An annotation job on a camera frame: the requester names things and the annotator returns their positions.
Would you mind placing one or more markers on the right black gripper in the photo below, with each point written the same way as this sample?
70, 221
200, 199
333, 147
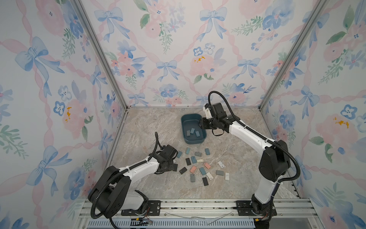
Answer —
203, 124

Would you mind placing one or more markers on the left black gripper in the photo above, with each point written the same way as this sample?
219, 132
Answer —
172, 166

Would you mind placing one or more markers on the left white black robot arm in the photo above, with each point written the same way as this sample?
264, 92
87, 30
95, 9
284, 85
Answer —
112, 192

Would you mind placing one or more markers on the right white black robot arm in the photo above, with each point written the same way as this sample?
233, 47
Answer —
276, 166

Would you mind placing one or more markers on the black eraser tilted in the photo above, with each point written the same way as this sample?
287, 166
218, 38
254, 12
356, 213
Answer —
183, 170

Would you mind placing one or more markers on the dark teal storage box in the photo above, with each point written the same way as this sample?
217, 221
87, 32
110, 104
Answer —
189, 121

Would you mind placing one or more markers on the teal eraser top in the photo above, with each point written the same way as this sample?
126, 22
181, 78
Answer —
187, 151

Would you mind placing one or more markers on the teal eraser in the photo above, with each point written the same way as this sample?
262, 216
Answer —
202, 171
187, 151

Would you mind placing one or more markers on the pink eraser centre lower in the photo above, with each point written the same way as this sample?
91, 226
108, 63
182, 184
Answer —
193, 169

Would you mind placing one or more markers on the pink eraser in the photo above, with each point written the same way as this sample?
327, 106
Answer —
193, 169
207, 165

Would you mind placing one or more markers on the teal eraser lower centre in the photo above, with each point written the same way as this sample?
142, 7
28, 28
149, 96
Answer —
202, 171

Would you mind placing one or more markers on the pink eraser right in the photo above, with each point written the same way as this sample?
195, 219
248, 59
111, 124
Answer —
207, 165

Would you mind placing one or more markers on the black eraser bottom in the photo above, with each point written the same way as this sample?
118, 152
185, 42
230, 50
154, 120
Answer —
205, 181

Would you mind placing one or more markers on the white eraser lower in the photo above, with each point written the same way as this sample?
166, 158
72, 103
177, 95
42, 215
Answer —
209, 175

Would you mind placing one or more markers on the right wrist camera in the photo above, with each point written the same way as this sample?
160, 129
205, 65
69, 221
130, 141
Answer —
207, 111

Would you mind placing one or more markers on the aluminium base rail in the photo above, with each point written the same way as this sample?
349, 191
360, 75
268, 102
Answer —
207, 214

